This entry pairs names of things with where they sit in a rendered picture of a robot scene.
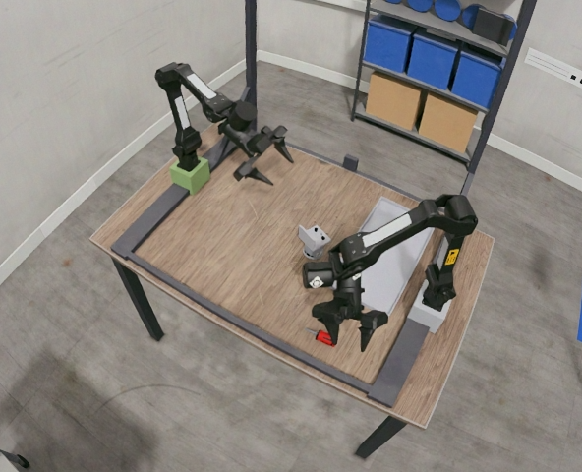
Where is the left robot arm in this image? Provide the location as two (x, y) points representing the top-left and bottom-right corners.
(302, 194), (478, 325)

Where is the white shallow tray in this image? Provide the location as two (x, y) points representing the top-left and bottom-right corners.
(358, 196), (434, 317)

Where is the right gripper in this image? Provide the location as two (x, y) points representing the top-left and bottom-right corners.
(233, 125), (294, 186)

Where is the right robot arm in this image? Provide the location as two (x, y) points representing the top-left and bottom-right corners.
(154, 62), (274, 172)

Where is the white bracket with holes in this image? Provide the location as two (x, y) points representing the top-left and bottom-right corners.
(298, 225), (331, 252)

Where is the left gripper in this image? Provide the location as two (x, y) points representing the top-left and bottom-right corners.
(312, 285), (388, 352)

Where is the grey cylinder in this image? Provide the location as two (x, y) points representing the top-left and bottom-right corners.
(303, 244), (323, 260)

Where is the red screwdriver handle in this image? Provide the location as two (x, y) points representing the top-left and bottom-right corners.
(307, 329), (335, 347)

